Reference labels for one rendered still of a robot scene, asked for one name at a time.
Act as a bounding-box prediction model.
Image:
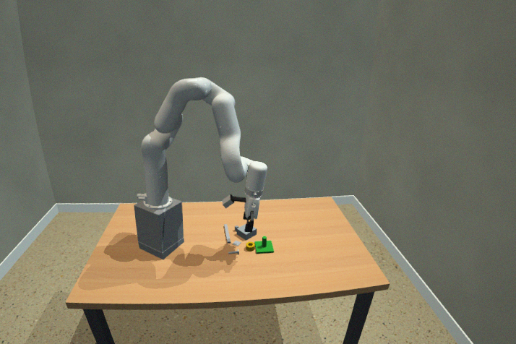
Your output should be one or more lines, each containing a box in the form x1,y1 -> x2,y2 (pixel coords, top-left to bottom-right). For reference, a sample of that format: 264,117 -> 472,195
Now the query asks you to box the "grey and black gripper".
243,192 -> 260,232

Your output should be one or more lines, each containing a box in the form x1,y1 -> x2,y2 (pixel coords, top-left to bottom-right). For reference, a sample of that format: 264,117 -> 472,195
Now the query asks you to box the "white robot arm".
137,77 -> 267,210

